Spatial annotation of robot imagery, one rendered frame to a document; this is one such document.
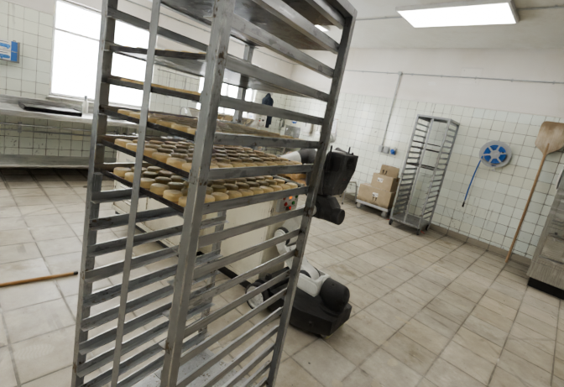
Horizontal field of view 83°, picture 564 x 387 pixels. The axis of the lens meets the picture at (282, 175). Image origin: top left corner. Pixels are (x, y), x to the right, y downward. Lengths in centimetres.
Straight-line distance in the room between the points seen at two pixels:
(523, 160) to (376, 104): 254
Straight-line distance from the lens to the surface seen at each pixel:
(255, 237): 249
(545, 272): 488
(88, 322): 136
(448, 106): 605
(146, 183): 97
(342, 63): 124
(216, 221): 154
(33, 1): 555
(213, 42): 74
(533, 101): 585
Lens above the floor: 141
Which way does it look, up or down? 11 degrees down
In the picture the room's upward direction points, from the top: 11 degrees clockwise
